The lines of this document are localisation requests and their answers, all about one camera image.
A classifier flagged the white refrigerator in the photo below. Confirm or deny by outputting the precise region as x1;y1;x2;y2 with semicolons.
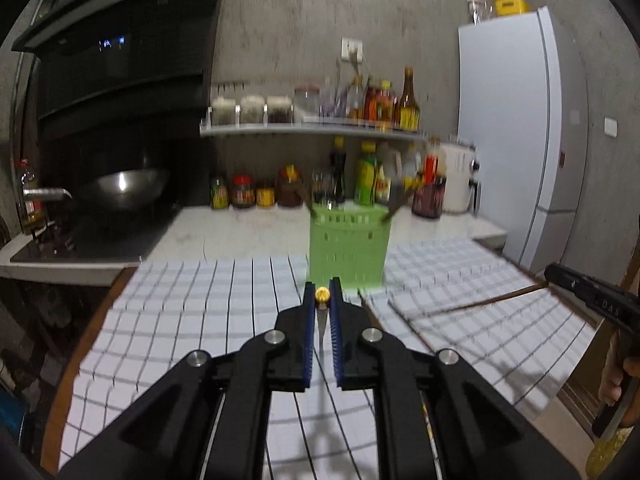
457;6;591;281

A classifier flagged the white wall shelf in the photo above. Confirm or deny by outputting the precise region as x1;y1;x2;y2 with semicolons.
200;117;431;143

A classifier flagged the clear glass jar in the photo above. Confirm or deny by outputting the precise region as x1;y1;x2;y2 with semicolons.
311;170;335;206

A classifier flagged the person's right hand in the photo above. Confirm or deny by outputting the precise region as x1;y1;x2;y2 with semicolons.
600;332;623;407

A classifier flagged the slim dark soy sauce bottle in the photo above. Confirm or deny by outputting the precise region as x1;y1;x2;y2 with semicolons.
330;137;347;206

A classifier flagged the green bottle yellow cap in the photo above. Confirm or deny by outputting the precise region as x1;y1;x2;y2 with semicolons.
354;141;378;206

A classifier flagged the clear glass bottle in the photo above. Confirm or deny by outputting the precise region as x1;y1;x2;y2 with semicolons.
467;0;496;25

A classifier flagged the white air fryer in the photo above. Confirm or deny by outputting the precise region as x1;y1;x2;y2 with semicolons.
440;142;482;213

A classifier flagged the green plastic chopstick holder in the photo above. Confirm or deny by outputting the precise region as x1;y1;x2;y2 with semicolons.
307;207;393;291

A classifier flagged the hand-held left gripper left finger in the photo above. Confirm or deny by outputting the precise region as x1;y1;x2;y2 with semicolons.
57;282;317;480

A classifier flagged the green label jar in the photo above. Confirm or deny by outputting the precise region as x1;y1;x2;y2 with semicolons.
210;177;230;210

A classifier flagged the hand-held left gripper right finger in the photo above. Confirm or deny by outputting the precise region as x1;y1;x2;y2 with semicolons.
330;277;584;480

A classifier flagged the yellow-capped cooking oil bottle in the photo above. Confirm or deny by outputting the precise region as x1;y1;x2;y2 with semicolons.
375;80;396;128

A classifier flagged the red seasoning packet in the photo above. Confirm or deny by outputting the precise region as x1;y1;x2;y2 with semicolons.
364;85;381;122

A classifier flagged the black range hood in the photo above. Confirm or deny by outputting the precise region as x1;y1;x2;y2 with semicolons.
11;0;223;121

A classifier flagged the tall brown sauce bottle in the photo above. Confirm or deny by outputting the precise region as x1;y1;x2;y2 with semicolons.
397;66;421;131

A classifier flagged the large red-lidded dark jar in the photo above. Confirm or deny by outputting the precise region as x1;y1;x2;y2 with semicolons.
277;166;303;208

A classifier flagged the purple utensil cup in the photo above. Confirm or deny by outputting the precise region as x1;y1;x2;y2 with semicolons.
320;77;351;120

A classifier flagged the large red-handled soy sauce bottle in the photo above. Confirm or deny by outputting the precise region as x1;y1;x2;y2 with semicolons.
412;137;447;219

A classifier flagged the red-lidded chili sauce jar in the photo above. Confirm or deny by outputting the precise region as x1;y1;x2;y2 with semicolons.
230;175;256;209

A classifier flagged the black glass cooktop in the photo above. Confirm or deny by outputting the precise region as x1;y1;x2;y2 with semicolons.
0;205;181;286

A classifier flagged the pale plastic jug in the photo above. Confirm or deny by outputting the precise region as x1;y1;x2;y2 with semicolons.
400;142;426;186

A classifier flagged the red-lidded clear plastic jar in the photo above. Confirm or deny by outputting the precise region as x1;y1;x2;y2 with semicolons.
294;85;321;122

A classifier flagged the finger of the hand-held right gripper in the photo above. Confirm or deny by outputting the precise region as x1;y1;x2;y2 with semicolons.
544;262;588;297

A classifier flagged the white checkered cloth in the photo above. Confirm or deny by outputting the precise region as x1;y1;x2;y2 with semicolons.
57;237;598;480

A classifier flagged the steel wok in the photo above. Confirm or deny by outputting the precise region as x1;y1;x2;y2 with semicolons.
22;167;171;213

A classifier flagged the gold-tipped wooden chopstick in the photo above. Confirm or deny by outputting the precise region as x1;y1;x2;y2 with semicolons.
382;179;416;223
407;282;551;320
315;286;332;361

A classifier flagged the red-capped clear bottle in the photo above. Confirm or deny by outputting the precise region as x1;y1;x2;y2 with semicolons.
15;157;43;226

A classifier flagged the orange-capped clear bottle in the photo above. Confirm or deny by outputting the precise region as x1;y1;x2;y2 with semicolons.
347;76;366;121

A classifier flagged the white-lidded spice jar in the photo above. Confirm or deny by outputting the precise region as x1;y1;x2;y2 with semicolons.
210;96;236;126
267;96;293;124
240;95;266;125

